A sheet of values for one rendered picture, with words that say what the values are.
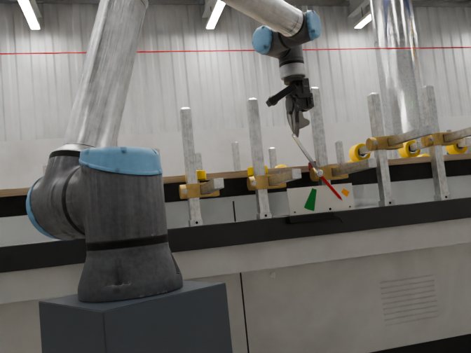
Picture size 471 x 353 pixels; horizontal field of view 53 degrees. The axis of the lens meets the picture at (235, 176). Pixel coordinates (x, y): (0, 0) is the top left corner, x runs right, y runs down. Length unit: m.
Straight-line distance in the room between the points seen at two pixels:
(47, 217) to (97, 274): 0.22
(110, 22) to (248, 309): 1.22
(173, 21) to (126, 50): 8.47
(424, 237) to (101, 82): 1.39
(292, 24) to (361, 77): 8.98
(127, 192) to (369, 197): 1.44
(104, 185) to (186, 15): 8.92
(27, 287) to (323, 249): 1.02
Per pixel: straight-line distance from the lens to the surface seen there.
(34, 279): 1.67
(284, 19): 1.49
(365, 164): 1.58
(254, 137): 1.72
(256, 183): 1.69
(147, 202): 0.86
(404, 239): 1.96
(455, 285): 2.36
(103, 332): 0.77
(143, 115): 8.99
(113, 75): 1.12
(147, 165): 0.87
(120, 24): 1.18
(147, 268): 0.84
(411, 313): 2.24
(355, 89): 10.31
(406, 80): 5.77
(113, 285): 0.84
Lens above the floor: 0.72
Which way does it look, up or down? 5 degrees up
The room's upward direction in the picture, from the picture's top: 6 degrees counter-clockwise
